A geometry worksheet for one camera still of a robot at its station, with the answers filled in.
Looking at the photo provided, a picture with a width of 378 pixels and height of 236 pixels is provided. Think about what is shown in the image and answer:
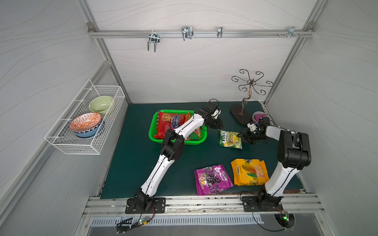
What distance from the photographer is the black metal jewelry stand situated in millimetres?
855

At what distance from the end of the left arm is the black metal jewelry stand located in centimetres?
19

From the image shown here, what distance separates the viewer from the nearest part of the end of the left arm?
2.52 feet
